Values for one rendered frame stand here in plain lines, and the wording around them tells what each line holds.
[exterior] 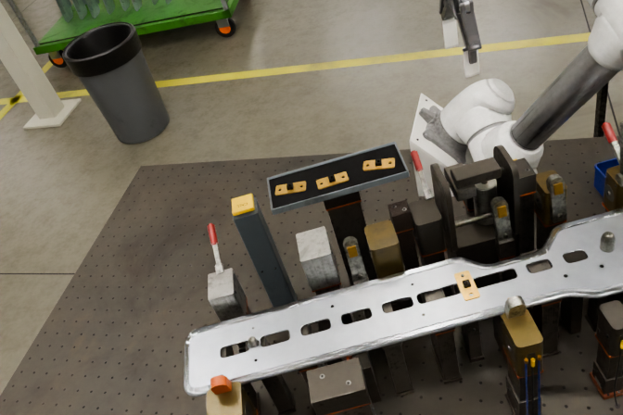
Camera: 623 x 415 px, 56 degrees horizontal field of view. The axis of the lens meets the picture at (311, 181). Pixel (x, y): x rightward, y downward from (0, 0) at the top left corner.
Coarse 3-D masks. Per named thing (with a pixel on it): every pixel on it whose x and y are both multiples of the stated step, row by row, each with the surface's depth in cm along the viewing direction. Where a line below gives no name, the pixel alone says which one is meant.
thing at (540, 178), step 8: (536, 176) 152; (544, 176) 152; (536, 184) 152; (544, 184) 150; (536, 192) 154; (544, 192) 148; (536, 200) 156; (544, 200) 149; (536, 208) 158; (544, 208) 151; (544, 216) 153; (544, 224) 155; (552, 224) 154; (560, 224) 156; (544, 232) 158; (544, 240) 160; (536, 248) 169
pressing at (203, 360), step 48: (576, 240) 143; (384, 288) 146; (432, 288) 143; (480, 288) 139; (528, 288) 136; (576, 288) 133; (192, 336) 149; (240, 336) 146; (336, 336) 139; (384, 336) 136; (192, 384) 139
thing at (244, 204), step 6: (234, 198) 161; (240, 198) 160; (246, 198) 160; (252, 198) 159; (234, 204) 159; (240, 204) 159; (246, 204) 158; (252, 204) 157; (234, 210) 157; (240, 210) 157; (246, 210) 157
